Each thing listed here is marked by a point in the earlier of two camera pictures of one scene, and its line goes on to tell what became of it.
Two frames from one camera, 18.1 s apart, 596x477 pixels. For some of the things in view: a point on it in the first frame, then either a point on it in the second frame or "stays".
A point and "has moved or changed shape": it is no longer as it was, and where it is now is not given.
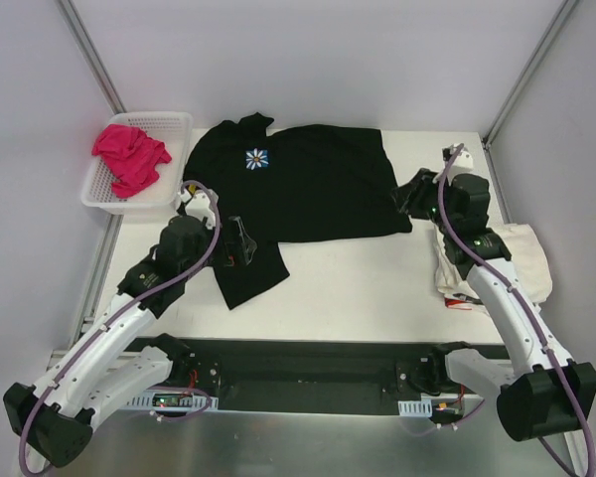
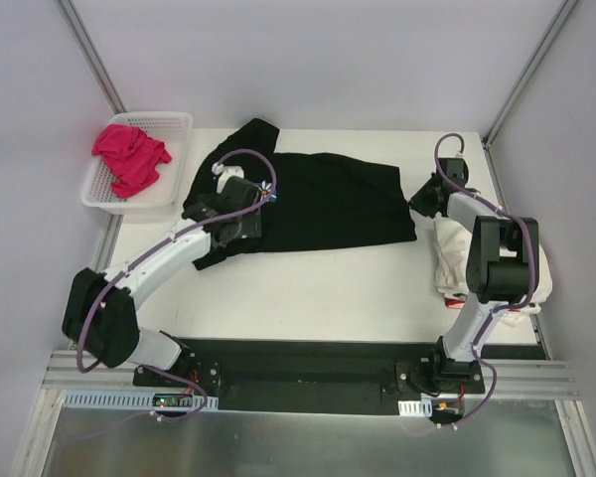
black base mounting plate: (255, 375) stays
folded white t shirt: (527, 254) stays
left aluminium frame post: (69, 12) stays
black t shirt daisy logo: (265, 185) has moved or changed shape
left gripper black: (229, 242) → (248, 225)
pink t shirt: (130, 158) stays
